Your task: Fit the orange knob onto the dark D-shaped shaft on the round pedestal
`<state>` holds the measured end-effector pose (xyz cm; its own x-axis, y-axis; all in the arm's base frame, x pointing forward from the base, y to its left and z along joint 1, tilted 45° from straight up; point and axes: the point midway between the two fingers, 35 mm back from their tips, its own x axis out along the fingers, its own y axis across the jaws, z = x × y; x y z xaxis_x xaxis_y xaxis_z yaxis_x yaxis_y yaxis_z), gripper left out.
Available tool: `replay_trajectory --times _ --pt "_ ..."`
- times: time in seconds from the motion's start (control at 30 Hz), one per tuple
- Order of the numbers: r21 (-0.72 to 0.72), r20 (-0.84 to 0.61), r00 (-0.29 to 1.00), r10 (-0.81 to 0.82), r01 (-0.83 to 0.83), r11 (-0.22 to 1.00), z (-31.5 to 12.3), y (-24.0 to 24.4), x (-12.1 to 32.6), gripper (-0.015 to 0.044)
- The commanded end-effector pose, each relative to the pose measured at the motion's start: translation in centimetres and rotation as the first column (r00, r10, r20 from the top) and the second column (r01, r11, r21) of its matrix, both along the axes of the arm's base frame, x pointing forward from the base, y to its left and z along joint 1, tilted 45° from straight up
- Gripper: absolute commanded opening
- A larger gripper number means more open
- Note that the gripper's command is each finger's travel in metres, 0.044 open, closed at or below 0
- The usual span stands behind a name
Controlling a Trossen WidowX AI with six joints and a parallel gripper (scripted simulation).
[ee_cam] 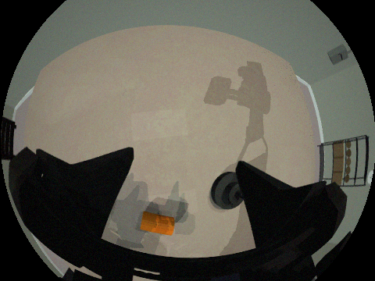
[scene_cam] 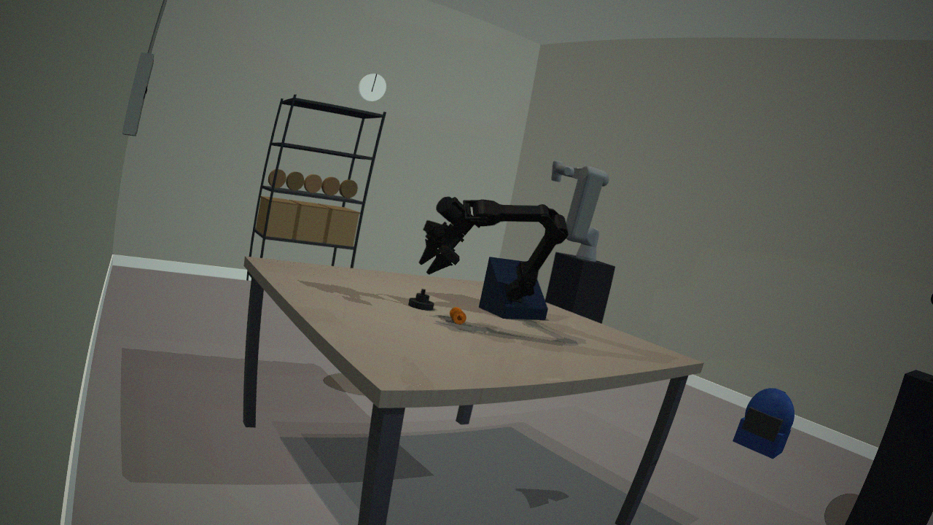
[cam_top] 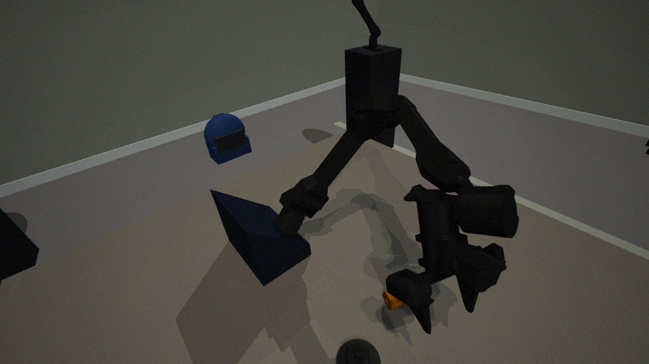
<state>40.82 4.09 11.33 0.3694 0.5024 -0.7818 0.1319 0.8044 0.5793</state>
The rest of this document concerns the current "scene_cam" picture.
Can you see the orange tapered knob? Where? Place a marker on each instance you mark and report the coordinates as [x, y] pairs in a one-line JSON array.
[[458, 316]]

